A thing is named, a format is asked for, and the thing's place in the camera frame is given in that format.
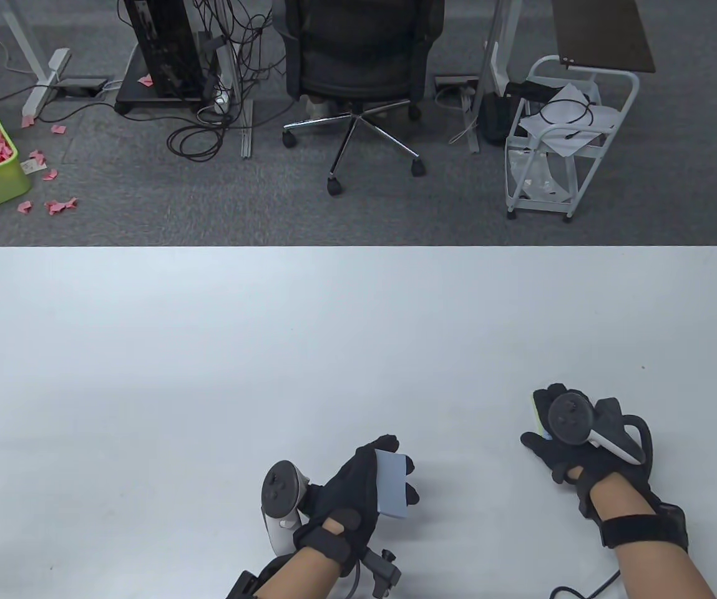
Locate black office chair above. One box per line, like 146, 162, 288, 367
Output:
282, 0, 446, 196

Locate black cable on table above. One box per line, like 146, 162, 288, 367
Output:
549, 570, 622, 599

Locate pale blue card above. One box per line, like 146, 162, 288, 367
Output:
373, 450, 412, 519

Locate black tower stand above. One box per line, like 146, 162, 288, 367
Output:
114, 45, 208, 117

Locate person's right hand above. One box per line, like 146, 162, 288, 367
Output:
520, 382, 622, 501

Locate person's left forearm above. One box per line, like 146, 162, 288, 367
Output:
252, 549, 359, 599

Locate white slim desk leg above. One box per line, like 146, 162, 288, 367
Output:
217, 44, 254, 160

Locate black right wrist strap unit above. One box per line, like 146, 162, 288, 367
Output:
599, 499, 690, 553

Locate scattered pink paper scraps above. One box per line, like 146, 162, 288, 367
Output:
0, 74, 154, 227

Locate brown desk top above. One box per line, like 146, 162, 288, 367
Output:
550, 0, 656, 75

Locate black computer tower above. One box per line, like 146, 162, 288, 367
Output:
122, 0, 207, 100

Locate clear plastic bag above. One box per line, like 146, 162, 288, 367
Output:
508, 150, 576, 202

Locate tangle of black cables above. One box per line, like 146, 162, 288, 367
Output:
167, 0, 285, 164

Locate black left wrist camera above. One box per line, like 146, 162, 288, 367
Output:
358, 547, 403, 595

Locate black looped cable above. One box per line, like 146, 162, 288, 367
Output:
538, 95, 597, 142

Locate person's right forearm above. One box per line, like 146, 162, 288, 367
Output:
588, 474, 717, 599

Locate white left hand controller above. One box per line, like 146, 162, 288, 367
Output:
261, 460, 313, 555

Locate grey floor socket box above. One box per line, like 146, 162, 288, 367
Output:
434, 74, 481, 95
55, 76, 110, 98

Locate grey floor cable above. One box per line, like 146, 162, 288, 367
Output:
0, 39, 44, 77

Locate white paper sheets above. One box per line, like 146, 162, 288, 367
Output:
517, 84, 618, 158

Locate white hand controller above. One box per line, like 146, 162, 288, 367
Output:
548, 392, 646, 466
261, 460, 313, 555

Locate white right hand controller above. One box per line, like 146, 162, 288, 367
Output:
548, 392, 646, 466

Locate person's left hand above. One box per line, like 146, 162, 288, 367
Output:
294, 434, 421, 550

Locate black bag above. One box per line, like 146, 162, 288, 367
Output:
479, 91, 526, 148

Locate white rolling cart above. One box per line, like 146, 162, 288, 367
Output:
504, 54, 640, 224

